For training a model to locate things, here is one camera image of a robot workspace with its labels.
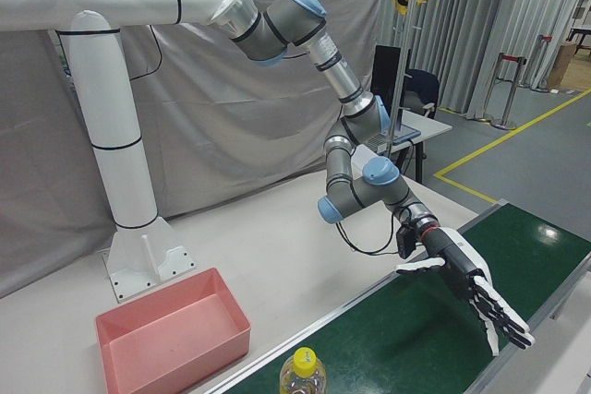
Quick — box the grey backdrop cloth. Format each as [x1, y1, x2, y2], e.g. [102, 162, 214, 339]
[0, 0, 389, 298]

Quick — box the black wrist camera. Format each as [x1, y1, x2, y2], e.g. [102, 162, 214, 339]
[397, 222, 419, 260]

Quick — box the white desk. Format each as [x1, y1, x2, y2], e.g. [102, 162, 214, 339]
[364, 107, 453, 183]

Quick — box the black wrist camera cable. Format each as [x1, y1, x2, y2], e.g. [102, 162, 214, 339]
[335, 207, 415, 257]

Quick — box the yellow drink bottle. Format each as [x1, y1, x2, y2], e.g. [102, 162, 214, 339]
[278, 346, 328, 394]

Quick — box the cardboard box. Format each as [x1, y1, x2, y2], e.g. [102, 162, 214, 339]
[547, 41, 578, 90]

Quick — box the grey laptop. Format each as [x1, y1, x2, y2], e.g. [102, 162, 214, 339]
[364, 124, 422, 155]

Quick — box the pink plastic basket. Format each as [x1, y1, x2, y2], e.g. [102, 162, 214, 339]
[94, 267, 253, 394]

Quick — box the green conveyor belt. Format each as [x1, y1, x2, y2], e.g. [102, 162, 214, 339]
[198, 199, 591, 394]

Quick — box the grey pleated curtain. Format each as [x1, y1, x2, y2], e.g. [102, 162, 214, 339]
[392, 0, 591, 123]

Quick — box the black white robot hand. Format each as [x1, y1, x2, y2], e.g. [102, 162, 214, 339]
[395, 226, 537, 358]

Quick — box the dark blue office chair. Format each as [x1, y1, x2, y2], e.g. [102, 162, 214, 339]
[404, 68, 440, 118]

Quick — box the dark wooden table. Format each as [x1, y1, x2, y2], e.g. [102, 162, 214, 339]
[566, 26, 591, 53]

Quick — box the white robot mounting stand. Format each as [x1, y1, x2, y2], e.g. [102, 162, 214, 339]
[0, 0, 248, 305]

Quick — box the black monitor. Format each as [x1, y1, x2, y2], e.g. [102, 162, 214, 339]
[371, 44, 412, 112]

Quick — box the silver stanchion post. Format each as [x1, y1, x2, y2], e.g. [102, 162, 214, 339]
[530, 34, 554, 93]
[491, 56, 528, 131]
[479, 53, 507, 125]

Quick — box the black stand cable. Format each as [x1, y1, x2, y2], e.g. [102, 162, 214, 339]
[130, 23, 163, 81]

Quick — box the flat white box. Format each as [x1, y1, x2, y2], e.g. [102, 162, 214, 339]
[350, 144, 378, 173]

